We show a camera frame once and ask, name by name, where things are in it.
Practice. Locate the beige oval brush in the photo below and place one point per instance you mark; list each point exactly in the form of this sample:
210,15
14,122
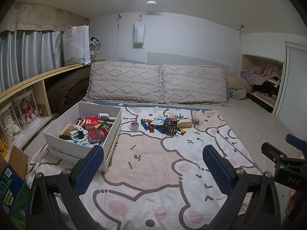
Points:
67,129

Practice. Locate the pink crumpled clothes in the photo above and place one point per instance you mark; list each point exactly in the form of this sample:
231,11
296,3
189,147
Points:
262,73

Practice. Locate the person's right hand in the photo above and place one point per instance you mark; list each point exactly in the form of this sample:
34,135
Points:
290,203

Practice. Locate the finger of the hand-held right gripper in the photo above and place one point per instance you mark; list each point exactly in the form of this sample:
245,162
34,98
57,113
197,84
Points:
296,141
271,149

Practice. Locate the clear bag of clutter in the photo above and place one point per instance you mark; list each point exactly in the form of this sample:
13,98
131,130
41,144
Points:
96,49

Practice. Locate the grey curtain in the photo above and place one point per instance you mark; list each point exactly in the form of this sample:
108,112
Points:
24,52

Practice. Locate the beige printed valance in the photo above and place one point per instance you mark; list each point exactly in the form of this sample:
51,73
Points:
36,16

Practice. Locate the white smoke detector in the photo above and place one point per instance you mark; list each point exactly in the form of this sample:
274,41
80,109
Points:
151,2

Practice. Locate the dark clothes pile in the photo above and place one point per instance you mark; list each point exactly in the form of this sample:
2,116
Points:
266,89

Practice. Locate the teddy doll display case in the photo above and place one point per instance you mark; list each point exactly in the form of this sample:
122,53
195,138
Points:
26,111

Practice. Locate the white tape roll red print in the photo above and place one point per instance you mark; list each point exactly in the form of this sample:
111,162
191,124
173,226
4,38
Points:
135,127

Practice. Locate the wooden shelf unit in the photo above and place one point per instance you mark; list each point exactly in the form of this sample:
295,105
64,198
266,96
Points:
24,82

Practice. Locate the wide blue lighter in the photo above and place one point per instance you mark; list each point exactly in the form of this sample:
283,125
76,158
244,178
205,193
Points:
144,125

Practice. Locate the red small box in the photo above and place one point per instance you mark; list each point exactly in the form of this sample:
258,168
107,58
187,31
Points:
97,134
91,122

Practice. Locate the pink small toy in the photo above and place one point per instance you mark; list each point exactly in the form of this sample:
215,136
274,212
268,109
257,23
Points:
171,117

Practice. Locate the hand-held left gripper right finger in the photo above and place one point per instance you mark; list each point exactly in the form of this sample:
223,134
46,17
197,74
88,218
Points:
217,172

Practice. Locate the metal keys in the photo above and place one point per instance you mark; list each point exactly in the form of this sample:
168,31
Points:
181,116

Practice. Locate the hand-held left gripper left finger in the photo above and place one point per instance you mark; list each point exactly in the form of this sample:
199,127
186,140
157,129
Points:
89,172

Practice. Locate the white hanging wall bag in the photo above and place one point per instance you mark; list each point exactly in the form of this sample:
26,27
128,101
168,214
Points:
139,34

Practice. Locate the black hair claw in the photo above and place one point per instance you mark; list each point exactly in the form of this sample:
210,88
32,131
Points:
169,127

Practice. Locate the folded brown blanket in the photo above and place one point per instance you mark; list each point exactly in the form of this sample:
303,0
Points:
67,86

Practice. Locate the small plain beige pillow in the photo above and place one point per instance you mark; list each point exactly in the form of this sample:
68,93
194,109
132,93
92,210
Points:
237,81

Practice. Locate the grey headboard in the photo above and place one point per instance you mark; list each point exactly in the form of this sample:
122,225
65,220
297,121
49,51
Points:
187,58

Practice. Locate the green printed cardboard box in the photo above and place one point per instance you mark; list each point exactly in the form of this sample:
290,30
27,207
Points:
12,189

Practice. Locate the white tote bag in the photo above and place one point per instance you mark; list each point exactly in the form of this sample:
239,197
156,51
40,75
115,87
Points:
76,43

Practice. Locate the white bunny doll case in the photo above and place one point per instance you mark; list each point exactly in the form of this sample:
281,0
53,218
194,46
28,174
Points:
9,124

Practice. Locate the white shutter door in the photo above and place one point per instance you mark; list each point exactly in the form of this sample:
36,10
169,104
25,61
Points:
293,88

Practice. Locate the white pen red cap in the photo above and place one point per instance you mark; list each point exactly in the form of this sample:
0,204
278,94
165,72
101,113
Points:
181,131

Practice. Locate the white blue foil packet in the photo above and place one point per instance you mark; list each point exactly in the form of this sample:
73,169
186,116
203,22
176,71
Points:
158,121

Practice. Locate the slim blue lighter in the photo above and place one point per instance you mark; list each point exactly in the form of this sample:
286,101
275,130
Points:
159,130

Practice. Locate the white charger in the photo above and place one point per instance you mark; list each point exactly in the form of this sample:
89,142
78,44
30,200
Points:
102,116

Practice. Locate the pink bear printed blanket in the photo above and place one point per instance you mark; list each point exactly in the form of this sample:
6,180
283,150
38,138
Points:
148,167

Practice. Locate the white cardboard box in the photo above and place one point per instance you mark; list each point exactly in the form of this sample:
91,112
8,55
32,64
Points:
72,152

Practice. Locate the thin metal rod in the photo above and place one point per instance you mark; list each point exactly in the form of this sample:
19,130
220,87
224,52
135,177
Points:
237,148

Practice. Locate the beige tufted pillow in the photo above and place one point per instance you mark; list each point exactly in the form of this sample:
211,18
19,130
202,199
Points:
194,86
124,81

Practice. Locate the beige oval case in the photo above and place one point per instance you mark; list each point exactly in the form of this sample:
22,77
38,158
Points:
185,123

